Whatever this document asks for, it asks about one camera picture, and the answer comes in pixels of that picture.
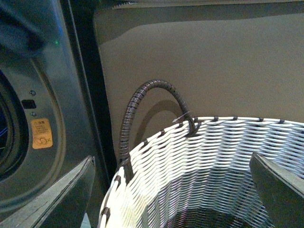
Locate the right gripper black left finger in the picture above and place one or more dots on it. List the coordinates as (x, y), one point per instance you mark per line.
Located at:
(63, 205)

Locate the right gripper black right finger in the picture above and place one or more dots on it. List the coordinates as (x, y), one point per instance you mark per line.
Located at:
(281, 192)

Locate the grey front-load washing machine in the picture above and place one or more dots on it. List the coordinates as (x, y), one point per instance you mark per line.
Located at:
(42, 75)

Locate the orange warning sticker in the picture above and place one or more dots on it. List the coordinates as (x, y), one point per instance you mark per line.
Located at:
(41, 133)

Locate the white woven laundry basket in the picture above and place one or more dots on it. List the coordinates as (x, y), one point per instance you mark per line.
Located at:
(202, 181)

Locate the dark wrapped basket handle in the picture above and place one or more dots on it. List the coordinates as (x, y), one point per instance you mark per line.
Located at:
(124, 158)

